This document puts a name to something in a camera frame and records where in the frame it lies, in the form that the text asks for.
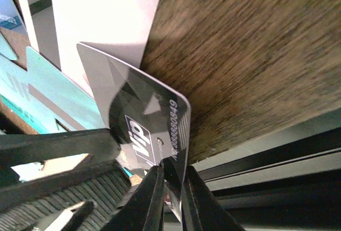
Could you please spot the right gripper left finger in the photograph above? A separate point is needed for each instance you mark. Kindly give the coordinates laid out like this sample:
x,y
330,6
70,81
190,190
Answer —
x,y
145,208

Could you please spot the teal magnetic stripe card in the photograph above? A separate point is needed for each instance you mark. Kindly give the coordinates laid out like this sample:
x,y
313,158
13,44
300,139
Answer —
x,y
46,98

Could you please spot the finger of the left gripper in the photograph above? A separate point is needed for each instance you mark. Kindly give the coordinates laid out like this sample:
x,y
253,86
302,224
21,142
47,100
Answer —
x,y
17,149
25,203

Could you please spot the black aluminium frame rail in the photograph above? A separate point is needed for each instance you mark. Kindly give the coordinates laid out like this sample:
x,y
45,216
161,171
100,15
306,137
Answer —
x,y
287,180

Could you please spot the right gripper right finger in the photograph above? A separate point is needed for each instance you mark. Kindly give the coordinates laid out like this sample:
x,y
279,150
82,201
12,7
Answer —
x,y
200,208

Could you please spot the white magnetic stripe card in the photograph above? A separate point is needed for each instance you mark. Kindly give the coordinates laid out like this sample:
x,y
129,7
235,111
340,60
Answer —
x,y
118,27

